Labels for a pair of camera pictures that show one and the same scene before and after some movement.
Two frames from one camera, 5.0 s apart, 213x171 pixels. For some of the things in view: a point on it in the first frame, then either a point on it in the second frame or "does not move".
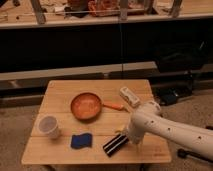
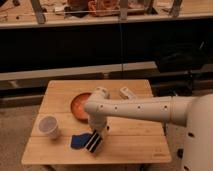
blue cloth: x=81 y=141 does not move
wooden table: x=77 y=118 does not move
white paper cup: x=49 y=125 does not move
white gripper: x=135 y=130 to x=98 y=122
